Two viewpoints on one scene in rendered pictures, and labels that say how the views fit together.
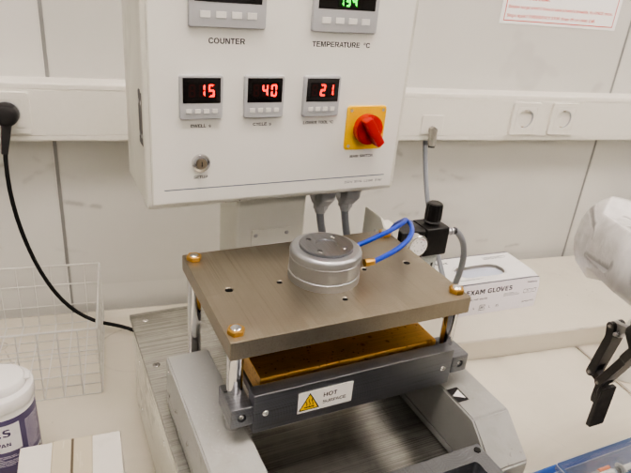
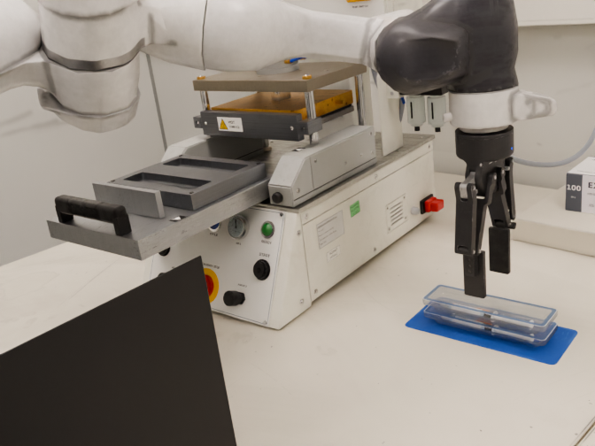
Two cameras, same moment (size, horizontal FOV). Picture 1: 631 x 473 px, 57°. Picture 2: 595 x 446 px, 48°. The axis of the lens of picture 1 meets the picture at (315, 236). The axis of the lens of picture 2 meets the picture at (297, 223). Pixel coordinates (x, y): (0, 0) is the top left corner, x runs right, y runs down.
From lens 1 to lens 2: 117 cm
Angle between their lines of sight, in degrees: 62
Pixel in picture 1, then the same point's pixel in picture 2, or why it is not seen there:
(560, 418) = (547, 297)
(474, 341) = (557, 226)
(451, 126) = not seen: outside the picture
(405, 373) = (269, 124)
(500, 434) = (288, 168)
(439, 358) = (288, 119)
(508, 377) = (565, 266)
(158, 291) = not seen: hidden behind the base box
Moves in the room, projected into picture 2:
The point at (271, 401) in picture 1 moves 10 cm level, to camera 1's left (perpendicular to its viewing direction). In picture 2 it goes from (206, 117) to (191, 110)
